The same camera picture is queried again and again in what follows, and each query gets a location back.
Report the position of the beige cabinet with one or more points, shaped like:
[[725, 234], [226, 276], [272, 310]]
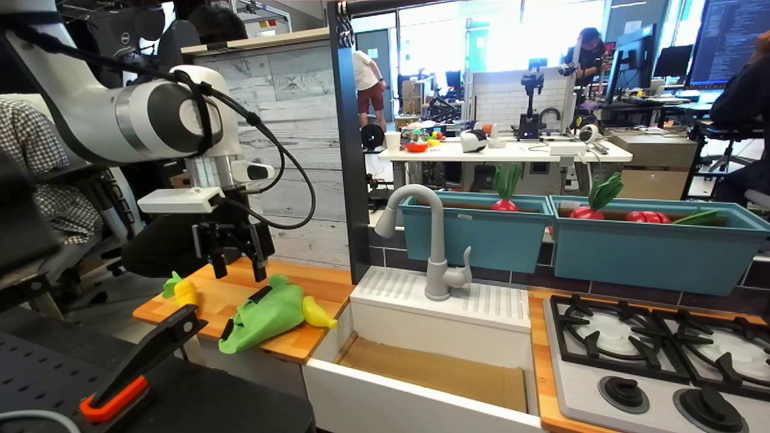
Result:
[[652, 161]]

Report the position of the black metal frame post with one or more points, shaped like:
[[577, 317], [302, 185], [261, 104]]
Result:
[[349, 161]]

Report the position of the seated person in dark top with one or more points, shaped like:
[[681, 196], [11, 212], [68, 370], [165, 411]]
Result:
[[592, 56]]

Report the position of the black device on table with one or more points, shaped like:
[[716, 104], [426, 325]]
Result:
[[532, 104]]

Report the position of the green toy vegetable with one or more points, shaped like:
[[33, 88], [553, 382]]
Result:
[[698, 218]]

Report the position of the white toy kitchen sink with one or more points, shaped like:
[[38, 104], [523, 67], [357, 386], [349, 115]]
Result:
[[449, 313]]

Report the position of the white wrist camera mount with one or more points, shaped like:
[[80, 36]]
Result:
[[181, 202]]

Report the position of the grey toy stove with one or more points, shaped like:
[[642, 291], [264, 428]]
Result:
[[577, 386]]

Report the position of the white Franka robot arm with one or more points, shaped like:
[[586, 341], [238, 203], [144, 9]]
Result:
[[103, 122]]

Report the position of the person in red shorts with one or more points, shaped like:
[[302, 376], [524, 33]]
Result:
[[369, 80]]

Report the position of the grey stone pattern backsplash panel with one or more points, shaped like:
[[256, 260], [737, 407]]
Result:
[[297, 104]]

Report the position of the person in speckled grey shirt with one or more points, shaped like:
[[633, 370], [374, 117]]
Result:
[[32, 153]]

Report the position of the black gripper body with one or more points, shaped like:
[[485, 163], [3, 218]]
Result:
[[234, 234]]

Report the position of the white cup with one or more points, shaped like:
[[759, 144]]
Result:
[[393, 144]]

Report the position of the grey toy faucet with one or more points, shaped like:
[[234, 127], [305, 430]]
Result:
[[435, 241]]

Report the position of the red toy pepper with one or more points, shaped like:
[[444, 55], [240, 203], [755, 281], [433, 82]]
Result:
[[645, 218]]

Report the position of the white work table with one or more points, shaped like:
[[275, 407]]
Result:
[[512, 153]]

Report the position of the red toy radish with leaves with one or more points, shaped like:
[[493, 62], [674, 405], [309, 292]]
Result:
[[505, 185], [589, 212]]

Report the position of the small computer monitor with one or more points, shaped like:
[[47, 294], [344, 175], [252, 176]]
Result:
[[629, 68]]

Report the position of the black stove knob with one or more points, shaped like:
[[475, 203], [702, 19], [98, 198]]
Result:
[[623, 395], [711, 411]]

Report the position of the red bowl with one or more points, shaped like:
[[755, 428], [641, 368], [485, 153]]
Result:
[[417, 149]]

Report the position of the yellow plush toy carrot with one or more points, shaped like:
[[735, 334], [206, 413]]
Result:
[[185, 292]]

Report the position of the wooden toy kitchen counter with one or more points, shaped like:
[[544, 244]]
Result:
[[232, 291]]

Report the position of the person in dark clothes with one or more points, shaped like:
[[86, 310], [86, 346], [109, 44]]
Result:
[[742, 111]]

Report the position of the teal planter bin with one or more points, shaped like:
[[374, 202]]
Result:
[[473, 232], [641, 257]]

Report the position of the black round spool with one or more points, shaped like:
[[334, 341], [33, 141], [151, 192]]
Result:
[[372, 138]]

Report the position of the large computer monitor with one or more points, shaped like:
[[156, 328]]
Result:
[[730, 40]]

